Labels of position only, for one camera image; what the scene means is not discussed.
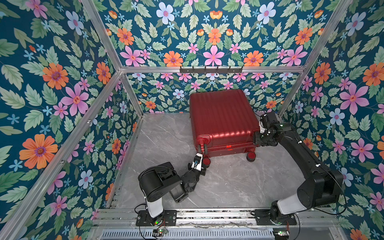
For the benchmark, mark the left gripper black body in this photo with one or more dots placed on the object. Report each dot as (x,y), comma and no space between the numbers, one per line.
(196,174)

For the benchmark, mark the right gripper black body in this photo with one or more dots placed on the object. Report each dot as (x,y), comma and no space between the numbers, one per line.
(262,138)

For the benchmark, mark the red hard-shell suitcase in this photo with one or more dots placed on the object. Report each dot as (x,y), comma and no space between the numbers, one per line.
(223,123)

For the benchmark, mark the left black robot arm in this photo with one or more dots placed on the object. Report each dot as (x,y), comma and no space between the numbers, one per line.
(157,181)

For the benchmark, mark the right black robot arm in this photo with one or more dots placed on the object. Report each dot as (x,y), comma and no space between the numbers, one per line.
(322,186)

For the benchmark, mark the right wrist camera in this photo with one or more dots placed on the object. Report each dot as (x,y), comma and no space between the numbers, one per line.
(262,128)

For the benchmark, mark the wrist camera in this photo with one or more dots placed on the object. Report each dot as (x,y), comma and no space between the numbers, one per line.
(197,162)
(262,128)

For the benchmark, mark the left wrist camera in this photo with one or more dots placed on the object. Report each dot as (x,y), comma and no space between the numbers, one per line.
(197,162)

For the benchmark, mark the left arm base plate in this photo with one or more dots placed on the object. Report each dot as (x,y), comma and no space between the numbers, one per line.
(166,218)

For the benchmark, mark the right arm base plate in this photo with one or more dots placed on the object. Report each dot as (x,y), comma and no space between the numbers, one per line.
(273,217)

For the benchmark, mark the white slotted cable duct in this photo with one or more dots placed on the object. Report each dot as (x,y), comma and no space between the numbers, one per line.
(189,234)

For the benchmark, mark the aluminium cage frame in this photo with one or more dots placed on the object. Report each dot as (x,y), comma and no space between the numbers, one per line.
(68,113)

